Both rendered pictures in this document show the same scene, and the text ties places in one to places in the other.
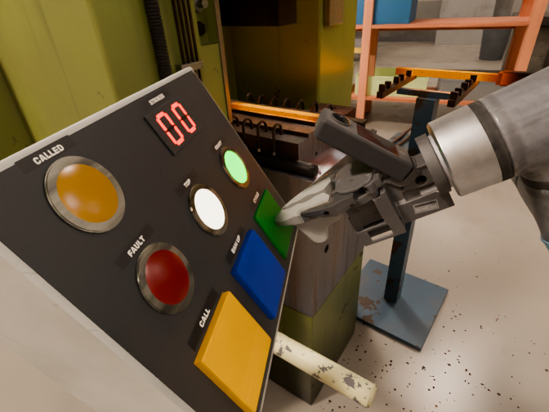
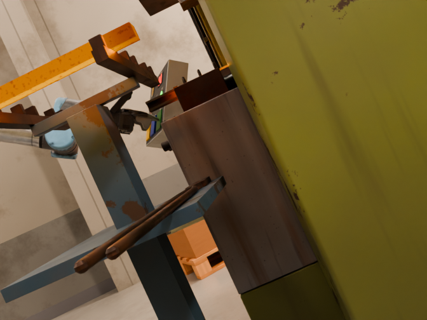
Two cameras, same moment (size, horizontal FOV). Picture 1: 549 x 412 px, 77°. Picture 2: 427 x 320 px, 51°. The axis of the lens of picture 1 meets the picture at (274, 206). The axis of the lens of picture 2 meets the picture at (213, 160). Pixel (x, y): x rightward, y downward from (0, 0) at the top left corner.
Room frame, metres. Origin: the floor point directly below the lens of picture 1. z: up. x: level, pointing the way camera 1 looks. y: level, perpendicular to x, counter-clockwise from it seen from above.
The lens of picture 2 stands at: (1.91, -0.81, 0.79)
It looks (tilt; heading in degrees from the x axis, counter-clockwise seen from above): 0 degrees down; 148
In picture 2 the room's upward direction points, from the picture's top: 25 degrees counter-clockwise
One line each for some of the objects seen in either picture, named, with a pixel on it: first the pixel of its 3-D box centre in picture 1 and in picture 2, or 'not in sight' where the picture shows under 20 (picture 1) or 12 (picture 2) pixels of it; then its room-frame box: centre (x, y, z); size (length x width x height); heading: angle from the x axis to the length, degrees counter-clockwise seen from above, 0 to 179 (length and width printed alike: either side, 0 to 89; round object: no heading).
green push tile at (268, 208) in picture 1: (271, 224); (161, 120); (0.39, 0.01, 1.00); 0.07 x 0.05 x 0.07; 168
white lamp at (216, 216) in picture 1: (209, 209); not in sight; (0.30, 0.07, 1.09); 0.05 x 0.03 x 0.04; 143
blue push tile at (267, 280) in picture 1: (258, 273); (154, 126); (0.29, 0.02, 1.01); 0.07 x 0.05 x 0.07; 168
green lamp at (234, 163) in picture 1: (234, 167); not in sight; (0.40, 0.05, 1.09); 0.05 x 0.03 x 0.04; 143
